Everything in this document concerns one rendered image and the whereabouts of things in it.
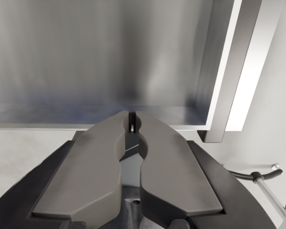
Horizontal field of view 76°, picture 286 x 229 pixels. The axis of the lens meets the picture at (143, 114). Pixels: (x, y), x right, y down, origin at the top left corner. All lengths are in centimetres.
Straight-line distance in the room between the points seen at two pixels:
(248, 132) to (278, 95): 30
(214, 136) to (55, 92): 14
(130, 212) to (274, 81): 119
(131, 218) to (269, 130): 131
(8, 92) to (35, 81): 3
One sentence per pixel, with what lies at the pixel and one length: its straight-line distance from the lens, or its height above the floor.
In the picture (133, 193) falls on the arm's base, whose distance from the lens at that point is 36.
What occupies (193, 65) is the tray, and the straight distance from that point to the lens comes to 16.
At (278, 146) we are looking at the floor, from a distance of 168.
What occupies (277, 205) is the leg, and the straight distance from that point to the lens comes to 148.
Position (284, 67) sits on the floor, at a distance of 137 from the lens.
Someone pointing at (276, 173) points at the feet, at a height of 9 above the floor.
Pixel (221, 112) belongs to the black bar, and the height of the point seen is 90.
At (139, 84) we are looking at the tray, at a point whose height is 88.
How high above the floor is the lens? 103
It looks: 62 degrees down
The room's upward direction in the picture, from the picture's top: 175 degrees clockwise
